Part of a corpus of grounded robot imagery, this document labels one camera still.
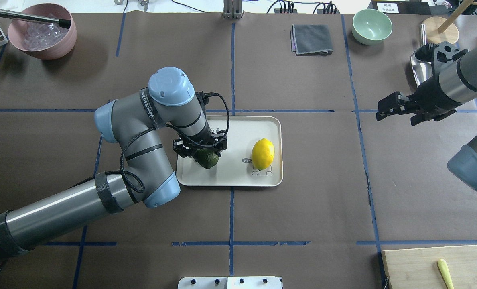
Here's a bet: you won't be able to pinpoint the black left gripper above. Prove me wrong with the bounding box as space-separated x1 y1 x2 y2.
173 128 228 158

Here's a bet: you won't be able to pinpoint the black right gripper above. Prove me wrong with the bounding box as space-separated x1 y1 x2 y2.
376 92 458 126

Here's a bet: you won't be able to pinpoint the green lime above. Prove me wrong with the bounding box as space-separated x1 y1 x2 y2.
193 148 219 169

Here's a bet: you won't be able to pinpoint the yellow lemon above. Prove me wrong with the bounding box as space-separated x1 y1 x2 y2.
251 138 275 171

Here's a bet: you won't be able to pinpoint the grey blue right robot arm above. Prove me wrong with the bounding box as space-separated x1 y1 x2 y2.
376 42 477 192

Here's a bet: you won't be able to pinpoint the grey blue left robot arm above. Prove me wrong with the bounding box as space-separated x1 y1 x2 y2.
0 67 229 262

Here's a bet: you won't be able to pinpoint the cream plastic tray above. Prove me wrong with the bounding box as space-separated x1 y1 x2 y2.
176 116 284 187

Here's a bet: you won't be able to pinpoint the metal scoop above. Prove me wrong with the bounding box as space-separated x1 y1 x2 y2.
410 24 436 87

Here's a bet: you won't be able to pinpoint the wooden stand with round base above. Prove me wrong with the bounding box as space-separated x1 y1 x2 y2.
420 0 477 45

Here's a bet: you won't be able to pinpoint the green ceramic bowl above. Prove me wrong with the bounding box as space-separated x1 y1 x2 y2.
352 9 393 45

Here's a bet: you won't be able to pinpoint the grey folded cloth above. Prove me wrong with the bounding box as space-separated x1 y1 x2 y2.
291 24 333 55

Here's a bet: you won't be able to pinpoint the yellow plastic knife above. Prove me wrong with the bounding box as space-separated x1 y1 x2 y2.
437 258 455 289

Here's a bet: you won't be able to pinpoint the wooden cutting board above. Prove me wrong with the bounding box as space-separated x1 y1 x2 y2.
382 245 477 289

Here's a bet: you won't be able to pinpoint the metal tongs with black tip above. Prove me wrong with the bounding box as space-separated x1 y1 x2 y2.
0 9 72 29

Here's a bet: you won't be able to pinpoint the pink bowl with plastic ice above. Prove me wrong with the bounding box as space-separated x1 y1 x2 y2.
8 3 77 60

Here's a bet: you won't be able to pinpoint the aluminium frame post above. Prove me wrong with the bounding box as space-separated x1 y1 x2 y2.
222 0 243 19

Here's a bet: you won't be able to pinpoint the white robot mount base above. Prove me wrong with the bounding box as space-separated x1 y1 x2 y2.
177 276 284 289

